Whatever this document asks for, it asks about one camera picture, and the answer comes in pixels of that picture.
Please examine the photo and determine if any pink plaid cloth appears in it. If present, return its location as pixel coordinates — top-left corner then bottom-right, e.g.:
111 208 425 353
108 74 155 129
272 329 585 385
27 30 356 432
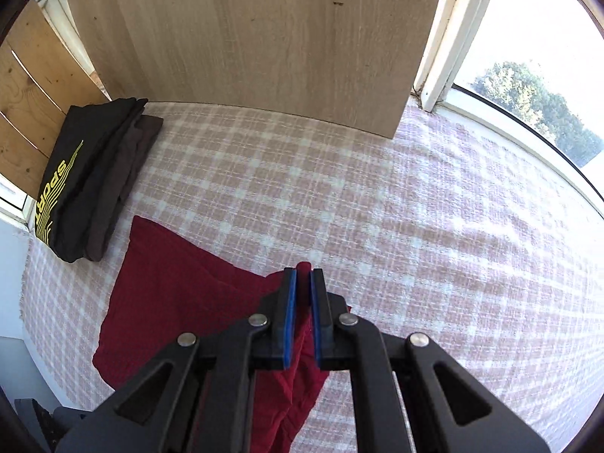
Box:
19 101 604 453

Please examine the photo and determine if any dark brown folded garment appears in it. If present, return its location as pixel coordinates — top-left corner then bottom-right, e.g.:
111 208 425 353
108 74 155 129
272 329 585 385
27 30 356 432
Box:
85 114 164 262

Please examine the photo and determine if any large light wooden board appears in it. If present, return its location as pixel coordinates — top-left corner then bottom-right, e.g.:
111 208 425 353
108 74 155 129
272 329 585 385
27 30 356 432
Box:
61 0 449 140

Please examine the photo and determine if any slatted pine wooden board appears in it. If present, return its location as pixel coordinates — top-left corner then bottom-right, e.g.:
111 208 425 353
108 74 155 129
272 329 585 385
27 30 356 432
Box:
0 0 112 197

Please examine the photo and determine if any black shirt with yellow print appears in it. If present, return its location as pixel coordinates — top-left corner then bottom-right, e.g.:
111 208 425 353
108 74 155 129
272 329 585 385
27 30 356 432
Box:
35 97 149 263

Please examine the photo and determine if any red garment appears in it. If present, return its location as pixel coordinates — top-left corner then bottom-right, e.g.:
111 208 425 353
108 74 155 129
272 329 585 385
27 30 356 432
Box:
92 216 352 453

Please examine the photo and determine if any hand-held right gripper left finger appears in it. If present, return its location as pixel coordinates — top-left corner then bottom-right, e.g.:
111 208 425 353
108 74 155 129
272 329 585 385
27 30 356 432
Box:
66 268 298 453

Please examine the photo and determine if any white window frame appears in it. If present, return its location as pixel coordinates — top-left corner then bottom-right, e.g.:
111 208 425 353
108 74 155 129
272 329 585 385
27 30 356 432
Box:
413 0 604 220

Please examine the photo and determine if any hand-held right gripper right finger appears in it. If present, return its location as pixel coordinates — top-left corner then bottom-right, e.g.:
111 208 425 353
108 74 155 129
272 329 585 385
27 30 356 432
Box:
310 268 551 453

